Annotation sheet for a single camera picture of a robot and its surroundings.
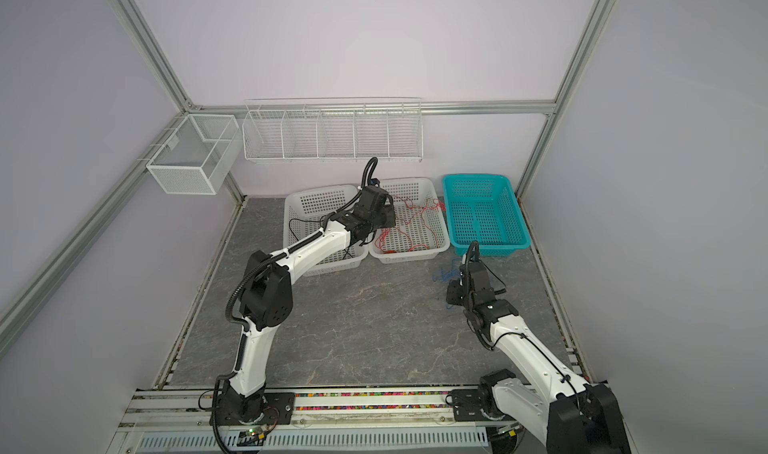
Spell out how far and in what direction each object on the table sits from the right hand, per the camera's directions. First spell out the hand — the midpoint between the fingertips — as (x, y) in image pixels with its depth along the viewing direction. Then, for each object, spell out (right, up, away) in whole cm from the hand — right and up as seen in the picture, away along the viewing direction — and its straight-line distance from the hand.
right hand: (459, 285), depth 86 cm
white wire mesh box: (-85, +40, +13) cm, 95 cm away
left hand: (-19, +21, +7) cm, 29 cm away
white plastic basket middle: (-9, +31, +29) cm, 43 cm away
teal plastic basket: (+17, +24, +29) cm, 41 cm away
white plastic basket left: (-53, +23, +26) cm, 63 cm away
